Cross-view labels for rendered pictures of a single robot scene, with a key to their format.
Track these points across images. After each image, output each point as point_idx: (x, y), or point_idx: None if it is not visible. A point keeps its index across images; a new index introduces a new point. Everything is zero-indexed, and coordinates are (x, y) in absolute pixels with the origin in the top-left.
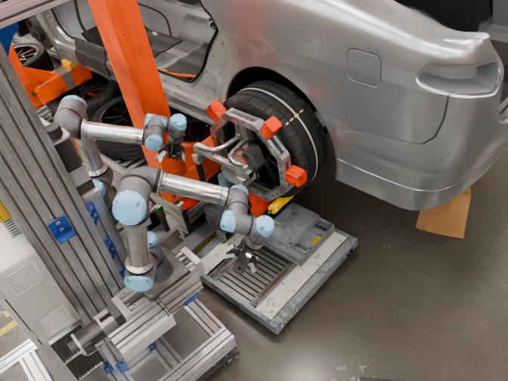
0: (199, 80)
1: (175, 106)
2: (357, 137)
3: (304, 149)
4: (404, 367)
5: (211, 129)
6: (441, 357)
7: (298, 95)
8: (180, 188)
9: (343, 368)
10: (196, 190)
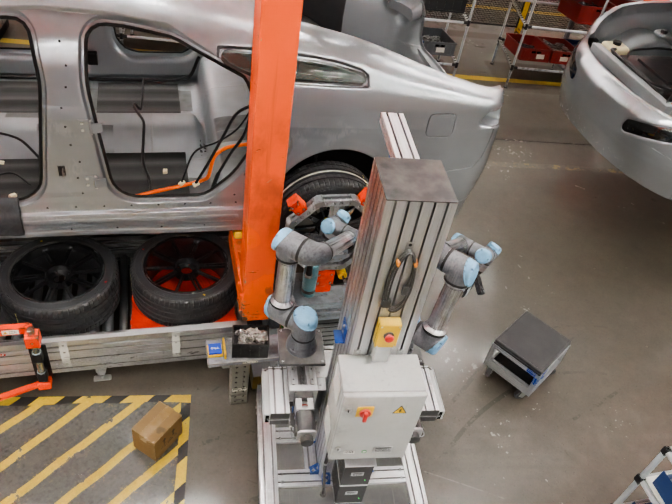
0: (226, 187)
1: (171, 230)
2: None
3: None
4: (470, 332)
5: (290, 225)
6: (477, 314)
7: (351, 165)
8: (455, 249)
9: (448, 359)
10: (459, 246)
